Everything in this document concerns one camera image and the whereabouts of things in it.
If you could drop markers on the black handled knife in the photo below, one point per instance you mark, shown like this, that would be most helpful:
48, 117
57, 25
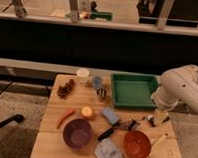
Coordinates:
123, 126

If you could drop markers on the small black tool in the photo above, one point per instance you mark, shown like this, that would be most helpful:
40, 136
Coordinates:
154, 120

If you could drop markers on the red orange bowl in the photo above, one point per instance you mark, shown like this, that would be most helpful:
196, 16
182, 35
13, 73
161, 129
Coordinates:
136, 144

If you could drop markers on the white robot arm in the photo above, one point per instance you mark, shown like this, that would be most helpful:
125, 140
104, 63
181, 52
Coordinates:
177, 84

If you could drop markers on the yellow red apple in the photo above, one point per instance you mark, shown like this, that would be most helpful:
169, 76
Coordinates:
87, 112

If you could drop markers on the orange carrot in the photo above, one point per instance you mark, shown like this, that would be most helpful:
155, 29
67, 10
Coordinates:
64, 116

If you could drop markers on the purple bowl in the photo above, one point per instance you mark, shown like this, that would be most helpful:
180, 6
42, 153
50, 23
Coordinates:
77, 133

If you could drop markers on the blue grey cup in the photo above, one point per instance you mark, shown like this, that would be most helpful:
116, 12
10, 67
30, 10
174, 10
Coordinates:
97, 82

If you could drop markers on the black chair leg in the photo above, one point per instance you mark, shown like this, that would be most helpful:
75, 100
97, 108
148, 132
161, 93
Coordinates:
17, 118

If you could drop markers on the small metal cup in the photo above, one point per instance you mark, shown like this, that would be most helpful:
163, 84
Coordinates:
101, 93

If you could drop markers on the green box in background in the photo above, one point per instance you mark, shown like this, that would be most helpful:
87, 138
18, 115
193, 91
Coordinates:
102, 15

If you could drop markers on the white paper cup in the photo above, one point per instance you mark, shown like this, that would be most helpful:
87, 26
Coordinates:
83, 75

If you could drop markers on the blue sponge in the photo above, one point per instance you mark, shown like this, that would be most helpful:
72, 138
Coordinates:
110, 116

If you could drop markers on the green plastic tray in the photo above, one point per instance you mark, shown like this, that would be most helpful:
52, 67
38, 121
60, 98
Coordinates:
133, 91

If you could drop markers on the brown grape bunch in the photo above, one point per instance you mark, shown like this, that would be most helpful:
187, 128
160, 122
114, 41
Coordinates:
65, 90

